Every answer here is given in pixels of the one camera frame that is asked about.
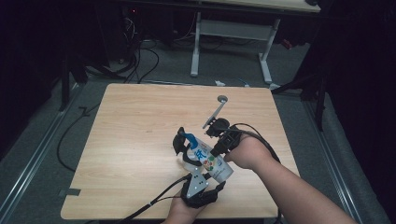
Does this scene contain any white and blue pouch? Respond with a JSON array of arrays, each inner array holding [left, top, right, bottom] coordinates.
[[181, 133, 234, 184]]

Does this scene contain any bundle of black cables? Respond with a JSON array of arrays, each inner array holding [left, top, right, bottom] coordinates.
[[83, 15, 161, 84]]

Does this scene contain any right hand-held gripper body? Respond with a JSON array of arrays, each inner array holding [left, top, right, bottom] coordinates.
[[203, 101, 242, 153]]

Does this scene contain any black floor cable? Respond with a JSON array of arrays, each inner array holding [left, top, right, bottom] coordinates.
[[56, 102, 102, 173]]

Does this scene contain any right hand-held gripper cable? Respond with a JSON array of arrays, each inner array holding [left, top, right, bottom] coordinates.
[[214, 122, 283, 164]]

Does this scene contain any clear jar with black lid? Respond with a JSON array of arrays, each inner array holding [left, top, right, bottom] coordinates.
[[172, 126, 204, 175]]

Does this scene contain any person's right hand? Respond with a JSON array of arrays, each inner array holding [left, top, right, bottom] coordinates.
[[224, 136, 276, 171]]

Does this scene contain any metal floor rail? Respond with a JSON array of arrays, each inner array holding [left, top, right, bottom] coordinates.
[[0, 82, 85, 218], [303, 101, 363, 224]]

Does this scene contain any left hand-held gripper cable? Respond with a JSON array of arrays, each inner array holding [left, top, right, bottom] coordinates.
[[116, 173, 193, 224]]

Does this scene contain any hand-held gripper cable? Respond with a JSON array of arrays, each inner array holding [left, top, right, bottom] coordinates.
[[214, 122, 283, 164], [116, 173, 193, 224]]

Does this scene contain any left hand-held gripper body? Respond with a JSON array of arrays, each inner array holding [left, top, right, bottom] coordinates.
[[180, 166, 219, 209]]

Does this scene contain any person's left hand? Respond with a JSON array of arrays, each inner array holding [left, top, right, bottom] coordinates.
[[162, 195, 206, 224]]

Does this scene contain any black stand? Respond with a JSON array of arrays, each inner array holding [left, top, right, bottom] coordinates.
[[270, 71, 328, 132], [59, 55, 72, 112]]

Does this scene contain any grey tape piece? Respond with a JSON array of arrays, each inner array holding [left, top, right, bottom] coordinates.
[[59, 188, 81, 198]]

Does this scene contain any white-framed desk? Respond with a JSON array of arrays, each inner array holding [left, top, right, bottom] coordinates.
[[190, 0, 321, 85]]

